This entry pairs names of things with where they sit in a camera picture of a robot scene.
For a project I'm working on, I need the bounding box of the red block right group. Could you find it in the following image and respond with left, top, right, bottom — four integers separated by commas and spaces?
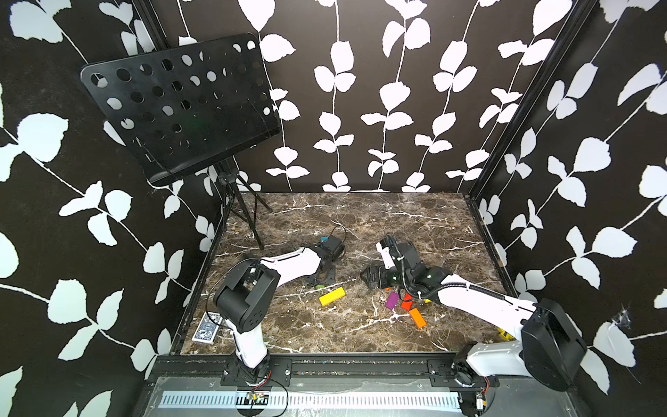
401, 295, 413, 312

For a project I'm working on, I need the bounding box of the white slotted cable duct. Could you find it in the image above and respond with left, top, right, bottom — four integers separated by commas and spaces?
157, 391, 460, 413

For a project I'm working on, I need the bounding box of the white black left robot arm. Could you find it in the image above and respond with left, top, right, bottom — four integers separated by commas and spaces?
213, 237, 344, 371

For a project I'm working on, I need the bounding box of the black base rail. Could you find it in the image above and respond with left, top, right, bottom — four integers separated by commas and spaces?
145, 353, 569, 389

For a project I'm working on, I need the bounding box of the black perforated music stand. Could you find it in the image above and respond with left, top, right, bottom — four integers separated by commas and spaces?
80, 33, 282, 251

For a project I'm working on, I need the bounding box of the orange block lower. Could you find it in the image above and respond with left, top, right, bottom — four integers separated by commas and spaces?
409, 309, 427, 329

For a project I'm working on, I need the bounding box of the purple block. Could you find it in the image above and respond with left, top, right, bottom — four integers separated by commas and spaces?
385, 292, 401, 310

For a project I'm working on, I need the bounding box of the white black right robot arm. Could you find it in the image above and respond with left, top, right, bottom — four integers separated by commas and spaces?
361, 266, 587, 392

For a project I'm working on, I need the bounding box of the yellow blue small toy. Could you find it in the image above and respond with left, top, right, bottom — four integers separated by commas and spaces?
498, 328, 515, 342

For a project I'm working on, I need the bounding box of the yellow long block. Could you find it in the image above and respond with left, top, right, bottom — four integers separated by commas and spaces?
319, 287, 347, 307

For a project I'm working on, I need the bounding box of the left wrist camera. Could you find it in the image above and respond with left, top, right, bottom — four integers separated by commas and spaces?
320, 236, 345, 261

